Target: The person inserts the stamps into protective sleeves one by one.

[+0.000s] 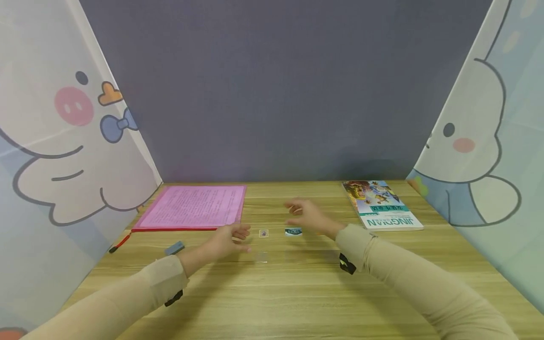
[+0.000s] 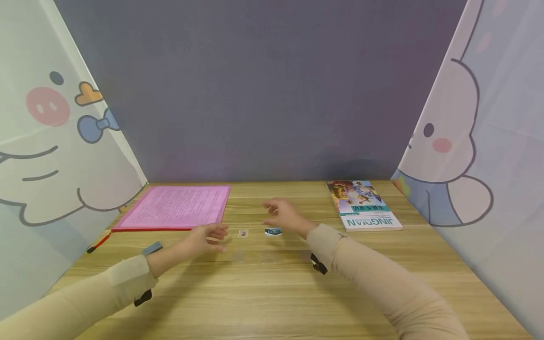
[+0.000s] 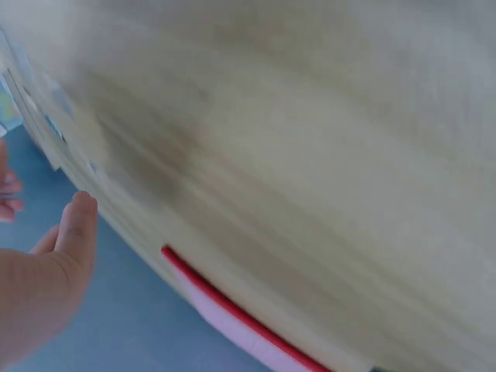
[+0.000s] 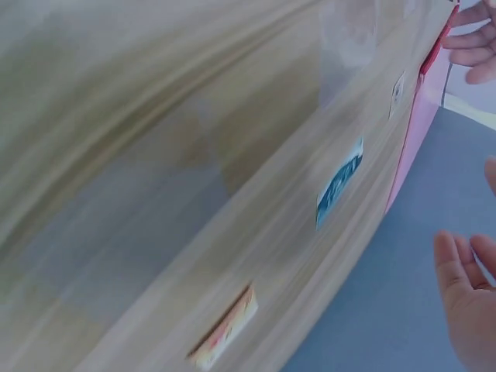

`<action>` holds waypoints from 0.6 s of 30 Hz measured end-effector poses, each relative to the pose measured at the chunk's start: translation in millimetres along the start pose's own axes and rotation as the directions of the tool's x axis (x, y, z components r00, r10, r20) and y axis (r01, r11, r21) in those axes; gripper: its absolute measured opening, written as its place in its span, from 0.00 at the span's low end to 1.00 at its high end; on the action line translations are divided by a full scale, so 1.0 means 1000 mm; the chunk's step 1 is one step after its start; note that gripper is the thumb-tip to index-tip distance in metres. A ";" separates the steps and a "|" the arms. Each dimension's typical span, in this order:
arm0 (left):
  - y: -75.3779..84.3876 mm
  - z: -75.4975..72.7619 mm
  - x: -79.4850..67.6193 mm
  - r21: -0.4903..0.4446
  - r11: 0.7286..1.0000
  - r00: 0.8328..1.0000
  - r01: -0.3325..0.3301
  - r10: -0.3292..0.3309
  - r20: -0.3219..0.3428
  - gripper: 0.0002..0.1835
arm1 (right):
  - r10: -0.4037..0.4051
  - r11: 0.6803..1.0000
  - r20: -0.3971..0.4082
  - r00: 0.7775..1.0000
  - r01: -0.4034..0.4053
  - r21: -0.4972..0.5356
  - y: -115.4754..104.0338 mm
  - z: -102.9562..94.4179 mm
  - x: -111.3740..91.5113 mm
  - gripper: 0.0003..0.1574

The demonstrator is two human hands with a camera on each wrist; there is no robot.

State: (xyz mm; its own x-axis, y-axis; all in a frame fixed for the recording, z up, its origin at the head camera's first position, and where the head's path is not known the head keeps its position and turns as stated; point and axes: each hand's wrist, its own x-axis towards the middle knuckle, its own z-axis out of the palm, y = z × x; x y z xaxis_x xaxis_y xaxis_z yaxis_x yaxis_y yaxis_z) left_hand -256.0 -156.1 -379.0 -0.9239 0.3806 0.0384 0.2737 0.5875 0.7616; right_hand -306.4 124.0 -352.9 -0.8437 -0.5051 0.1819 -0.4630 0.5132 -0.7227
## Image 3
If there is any pink pad with red edge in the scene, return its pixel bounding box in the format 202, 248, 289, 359
160, 243, 335, 372

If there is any person's left hand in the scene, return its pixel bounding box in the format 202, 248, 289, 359
0, 139, 100, 372

